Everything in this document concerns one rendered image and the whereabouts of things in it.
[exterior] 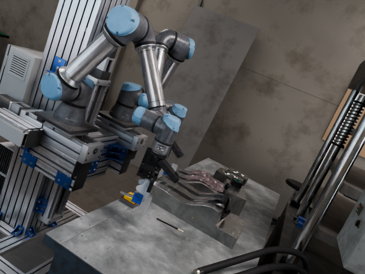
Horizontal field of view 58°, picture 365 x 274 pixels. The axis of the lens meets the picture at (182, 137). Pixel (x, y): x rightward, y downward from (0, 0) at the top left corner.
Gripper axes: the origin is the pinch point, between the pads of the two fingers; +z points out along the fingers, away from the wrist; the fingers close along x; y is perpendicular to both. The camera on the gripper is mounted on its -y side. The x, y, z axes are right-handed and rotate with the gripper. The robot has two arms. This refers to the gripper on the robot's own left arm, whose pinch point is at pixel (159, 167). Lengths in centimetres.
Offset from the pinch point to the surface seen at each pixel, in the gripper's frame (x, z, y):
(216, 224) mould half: 7.3, 6.9, -41.8
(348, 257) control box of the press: 29, -20, -90
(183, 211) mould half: 9.3, 9.4, -24.4
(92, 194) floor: -97, 101, 89
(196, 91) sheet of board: -261, -14, 93
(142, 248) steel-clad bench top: 48, 12, -25
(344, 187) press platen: -12, -34, -84
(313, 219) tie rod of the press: -5, -15, -78
